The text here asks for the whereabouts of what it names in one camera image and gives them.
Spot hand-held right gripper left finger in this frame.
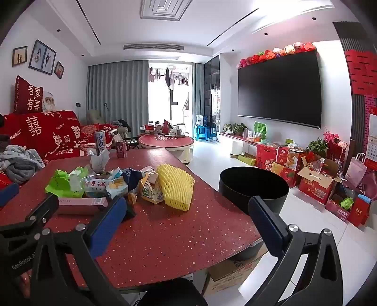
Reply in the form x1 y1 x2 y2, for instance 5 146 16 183
29 196 142 306

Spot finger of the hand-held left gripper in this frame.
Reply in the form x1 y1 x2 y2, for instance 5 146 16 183
0 182 20 208
0 193 60 237

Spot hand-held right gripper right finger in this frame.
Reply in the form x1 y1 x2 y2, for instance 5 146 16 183
248 196 344 306

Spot green plastic bag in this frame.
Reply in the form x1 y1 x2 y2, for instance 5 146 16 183
45 166 89 198

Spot pink paper box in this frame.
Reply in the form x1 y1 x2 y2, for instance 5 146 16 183
56 197 109 215

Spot black trash bin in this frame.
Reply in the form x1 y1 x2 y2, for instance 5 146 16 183
218 167 290 261

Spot white blue printed plastic bag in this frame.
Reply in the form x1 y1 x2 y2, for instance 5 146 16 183
84 175 124 199

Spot yellow snack packet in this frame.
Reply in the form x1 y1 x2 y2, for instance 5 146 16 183
138 172 165 204

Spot white tissue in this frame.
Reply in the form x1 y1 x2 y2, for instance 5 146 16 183
90 149 110 174

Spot yellow foam fruit net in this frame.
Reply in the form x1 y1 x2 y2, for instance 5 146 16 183
156 164 195 212

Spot grey blanket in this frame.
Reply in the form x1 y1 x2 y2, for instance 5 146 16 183
0 145 45 184

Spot dark blue wrapper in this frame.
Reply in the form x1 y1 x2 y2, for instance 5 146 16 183
122 168 146 203

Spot brown cardboard box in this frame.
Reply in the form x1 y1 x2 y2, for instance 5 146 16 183
203 250 268 296

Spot open red cardboard box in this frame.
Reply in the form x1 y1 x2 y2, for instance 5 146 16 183
297 165 342 205

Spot sofa with red cover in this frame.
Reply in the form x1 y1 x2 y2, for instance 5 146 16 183
0 110 118 189

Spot green fruit tray box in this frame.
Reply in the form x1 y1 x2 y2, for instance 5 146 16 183
238 153 257 166

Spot pastry print carton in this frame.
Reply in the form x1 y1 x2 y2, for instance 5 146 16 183
276 146 305 171

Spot silver drink can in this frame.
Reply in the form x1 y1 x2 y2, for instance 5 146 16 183
94 130 107 155

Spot white low television console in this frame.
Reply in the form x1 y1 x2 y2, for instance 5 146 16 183
219 132 266 156

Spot grey recliner chair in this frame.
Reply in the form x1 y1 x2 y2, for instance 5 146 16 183
109 119 139 148

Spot red flat gift box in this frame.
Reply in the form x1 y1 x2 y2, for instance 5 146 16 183
348 194 371 227

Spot leafy green potted plant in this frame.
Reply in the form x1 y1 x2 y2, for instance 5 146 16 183
306 137 329 159

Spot green printed gift bag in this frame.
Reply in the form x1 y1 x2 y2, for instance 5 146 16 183
254 121 267 139

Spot white printed cushion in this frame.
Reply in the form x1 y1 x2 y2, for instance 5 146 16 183
42 92 56 113

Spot red printed cushion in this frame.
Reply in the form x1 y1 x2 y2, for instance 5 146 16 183
13 76 44 115

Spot round red-topped coffee table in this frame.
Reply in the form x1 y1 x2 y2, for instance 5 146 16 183
138 134 195 164

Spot beige armchair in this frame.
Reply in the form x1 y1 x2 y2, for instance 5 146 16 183
85 109 107 124

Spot small potted plants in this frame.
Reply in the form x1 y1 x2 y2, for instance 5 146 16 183
224 123 247 136

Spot pink paper bag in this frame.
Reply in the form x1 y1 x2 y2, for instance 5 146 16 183
344 153 368 189

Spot pink flower bouquet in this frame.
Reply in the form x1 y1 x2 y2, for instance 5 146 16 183
323 131 348 165

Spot dark red bag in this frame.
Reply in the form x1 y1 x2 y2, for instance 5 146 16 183
358 172 377 201

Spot group of small boxes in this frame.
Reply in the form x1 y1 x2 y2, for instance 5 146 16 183
140 119 187 137

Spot blue plastic stool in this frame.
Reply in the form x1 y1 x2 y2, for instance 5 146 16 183
194 125 210 141

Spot grey curtain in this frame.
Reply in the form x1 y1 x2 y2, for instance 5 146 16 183
191 62 205 133
86 60 150 130

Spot large double framed photo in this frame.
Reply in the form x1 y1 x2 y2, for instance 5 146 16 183
29 40 56 75

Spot dark glass cabinet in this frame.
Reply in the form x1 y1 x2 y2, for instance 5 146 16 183
204 54 221 142

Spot hanging laundry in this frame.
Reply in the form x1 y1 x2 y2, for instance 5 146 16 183
149 66 190 89

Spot ceiling air vent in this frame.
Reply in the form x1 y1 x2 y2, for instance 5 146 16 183
123 44 184 50

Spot wall calendar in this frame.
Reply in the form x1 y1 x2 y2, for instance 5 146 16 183
363 113 377 162

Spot black wall television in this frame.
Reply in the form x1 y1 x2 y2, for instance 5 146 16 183
237 48 322 129

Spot red paper wall decoration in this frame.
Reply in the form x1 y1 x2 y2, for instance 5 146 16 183
344 48 377 96

